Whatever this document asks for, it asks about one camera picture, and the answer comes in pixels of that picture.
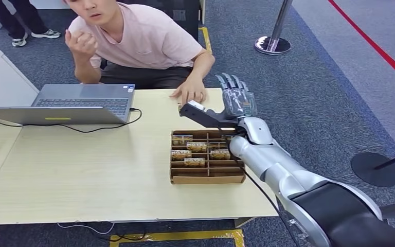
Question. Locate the person's left hand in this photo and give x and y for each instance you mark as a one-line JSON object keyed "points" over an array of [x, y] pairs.
{"points": [[194, 90]]}

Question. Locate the person's right hand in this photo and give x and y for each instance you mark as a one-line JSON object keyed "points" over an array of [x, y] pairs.
{"points": [[81, 46]]}

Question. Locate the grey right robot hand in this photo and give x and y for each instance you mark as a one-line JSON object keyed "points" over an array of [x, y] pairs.
{"points": [[238, 102]]}

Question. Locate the hotel key card yellow print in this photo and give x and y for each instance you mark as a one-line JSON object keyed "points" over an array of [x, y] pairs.
{"points": [[196, 147], [182, 140], [194, 162], [180, 108], [220, 154], [181, 155]]}

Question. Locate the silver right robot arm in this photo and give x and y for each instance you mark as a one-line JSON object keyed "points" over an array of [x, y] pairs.
{"points": [[276, 160]]}

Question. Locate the person's left forearm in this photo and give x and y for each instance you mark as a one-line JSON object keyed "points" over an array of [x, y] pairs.
{"points": [[202, 68]]}

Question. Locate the person's right forearm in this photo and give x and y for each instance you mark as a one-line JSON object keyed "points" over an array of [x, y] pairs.
{"points": [[85, 73]]}

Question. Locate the wooden card organizer box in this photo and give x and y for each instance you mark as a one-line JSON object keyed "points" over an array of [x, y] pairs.
{"points": [[207, 179]]}

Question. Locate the standing person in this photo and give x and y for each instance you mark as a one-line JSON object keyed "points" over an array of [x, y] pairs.
{"points": [[0, 17]]}

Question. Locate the yellow floor tape strip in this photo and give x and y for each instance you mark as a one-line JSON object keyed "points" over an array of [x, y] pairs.
{"points": [[205, 37]]}

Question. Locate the grey laptop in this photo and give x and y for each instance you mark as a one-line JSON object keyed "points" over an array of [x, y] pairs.
{"points": [[81, 102]]}

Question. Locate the white cabinet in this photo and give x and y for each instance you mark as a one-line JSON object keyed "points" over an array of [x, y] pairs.
{"points": [[3, 78]]}

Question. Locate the table leg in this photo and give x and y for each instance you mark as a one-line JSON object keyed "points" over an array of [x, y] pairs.
{"points": [[243, 222]]}

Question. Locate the red floor tape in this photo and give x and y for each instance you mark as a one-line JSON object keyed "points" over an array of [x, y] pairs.
{"points": [[371, 44]]}

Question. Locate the chrome stanchion post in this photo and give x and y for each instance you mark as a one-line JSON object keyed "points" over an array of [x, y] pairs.
{"points": [[272, 46]]}

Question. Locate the yellow floor tape frame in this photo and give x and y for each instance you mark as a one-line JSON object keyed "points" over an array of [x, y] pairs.
{"points": [[184, 235]]}

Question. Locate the black stanchion post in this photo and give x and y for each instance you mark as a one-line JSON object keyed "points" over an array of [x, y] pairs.
{"points": [[371, 174]]}

